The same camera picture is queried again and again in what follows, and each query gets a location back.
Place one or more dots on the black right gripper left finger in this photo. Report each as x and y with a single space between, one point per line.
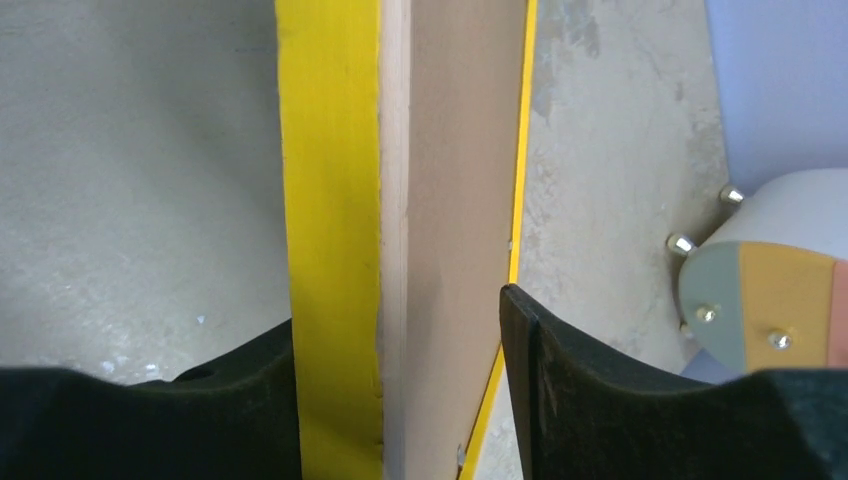
234 417

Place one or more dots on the brown cardboard backing board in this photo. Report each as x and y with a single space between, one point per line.
466 69

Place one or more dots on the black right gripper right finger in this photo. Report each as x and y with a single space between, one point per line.
584 410

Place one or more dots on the yellow wooden picture frame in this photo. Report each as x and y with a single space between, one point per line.
344 82

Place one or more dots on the round three-drawer cabinet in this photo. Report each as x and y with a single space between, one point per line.
768 289

